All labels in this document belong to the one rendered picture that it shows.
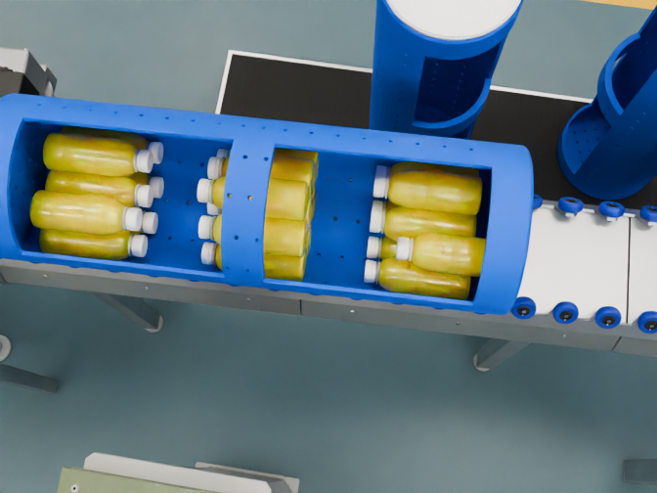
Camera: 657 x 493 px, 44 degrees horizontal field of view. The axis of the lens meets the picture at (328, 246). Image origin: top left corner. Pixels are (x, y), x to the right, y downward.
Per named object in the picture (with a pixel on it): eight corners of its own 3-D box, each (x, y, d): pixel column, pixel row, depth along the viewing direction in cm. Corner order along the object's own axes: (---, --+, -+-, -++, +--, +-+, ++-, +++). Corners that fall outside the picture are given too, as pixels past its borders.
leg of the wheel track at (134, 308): (161, 334, 245) (100, 290, 184) (143, 331, 245) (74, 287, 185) (164, 314, 246) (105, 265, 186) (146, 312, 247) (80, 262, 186)
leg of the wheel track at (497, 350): (492, 372, 240) (541, 340, 179) (472, 370, 240) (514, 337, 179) (494, 352, 241) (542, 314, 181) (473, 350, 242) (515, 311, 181)
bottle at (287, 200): (302, 228, 134) (203, 217, 135) (307, 212, 140) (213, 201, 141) (305, 190, 131) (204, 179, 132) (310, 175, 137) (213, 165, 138)
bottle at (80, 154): (39, 140, 138) (134, 151, 137) (54, 125, 144) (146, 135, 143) (43, 176, 142) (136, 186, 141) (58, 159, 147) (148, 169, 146)
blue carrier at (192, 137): (495, 325, 148) (527, 301, 121) (23, 271, 153) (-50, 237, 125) (505, 175, 154) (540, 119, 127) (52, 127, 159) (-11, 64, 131)
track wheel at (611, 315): (625, 313, 144) (623, 305, 146) (599, 310, 144) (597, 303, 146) (618, 332, 147) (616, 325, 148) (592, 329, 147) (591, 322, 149)
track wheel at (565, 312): (582, 308, 145) (580, 301, 146) (556, 305, 145) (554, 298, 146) (576, 327, 147) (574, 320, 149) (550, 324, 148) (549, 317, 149)
